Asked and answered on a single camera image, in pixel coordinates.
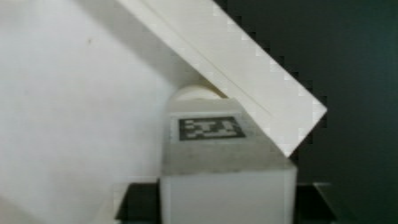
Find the white table leg with tag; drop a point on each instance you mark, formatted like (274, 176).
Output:
(226, 175)

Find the white square tabletop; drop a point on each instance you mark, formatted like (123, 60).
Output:
(98, 58)

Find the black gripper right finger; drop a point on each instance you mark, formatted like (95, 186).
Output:
(321, 208)

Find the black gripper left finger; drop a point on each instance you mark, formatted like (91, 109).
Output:
(139, 208)

